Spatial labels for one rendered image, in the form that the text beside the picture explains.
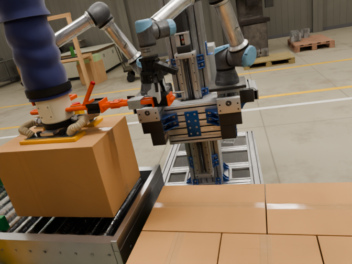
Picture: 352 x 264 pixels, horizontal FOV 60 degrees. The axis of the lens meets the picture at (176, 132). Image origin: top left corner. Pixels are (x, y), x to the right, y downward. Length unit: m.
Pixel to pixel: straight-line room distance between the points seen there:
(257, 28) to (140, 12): 4.73
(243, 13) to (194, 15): 7.17
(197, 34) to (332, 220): 1.32
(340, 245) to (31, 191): 1.46
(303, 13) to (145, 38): 10.39
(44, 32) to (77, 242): 0.99
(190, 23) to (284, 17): 9.52
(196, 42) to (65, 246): 1.41
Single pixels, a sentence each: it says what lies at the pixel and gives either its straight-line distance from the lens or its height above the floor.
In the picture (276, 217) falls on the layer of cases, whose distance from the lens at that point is 1.54.
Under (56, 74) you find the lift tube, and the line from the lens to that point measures 1.60.
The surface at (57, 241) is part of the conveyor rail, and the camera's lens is 1.65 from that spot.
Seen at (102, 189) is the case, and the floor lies 0.78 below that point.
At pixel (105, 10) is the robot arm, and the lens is 1.93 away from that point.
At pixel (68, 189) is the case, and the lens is 1.63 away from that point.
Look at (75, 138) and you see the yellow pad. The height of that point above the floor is 1.03.
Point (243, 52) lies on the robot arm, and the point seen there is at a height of 1.24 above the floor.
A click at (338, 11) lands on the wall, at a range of 11.85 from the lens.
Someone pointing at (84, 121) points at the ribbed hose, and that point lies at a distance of 1.56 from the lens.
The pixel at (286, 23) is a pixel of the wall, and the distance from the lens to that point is 11.50.
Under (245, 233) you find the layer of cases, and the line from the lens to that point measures 1.47.
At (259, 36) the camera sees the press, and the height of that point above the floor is 0.47.
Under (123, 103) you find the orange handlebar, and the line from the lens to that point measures 1.47.
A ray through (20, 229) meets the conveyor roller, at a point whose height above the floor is 0.54.
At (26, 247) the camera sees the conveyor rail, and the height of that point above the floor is 0.55.
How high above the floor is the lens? 1.51
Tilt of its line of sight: 22 degrees down
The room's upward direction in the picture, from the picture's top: 11 degrees counter-clockwise
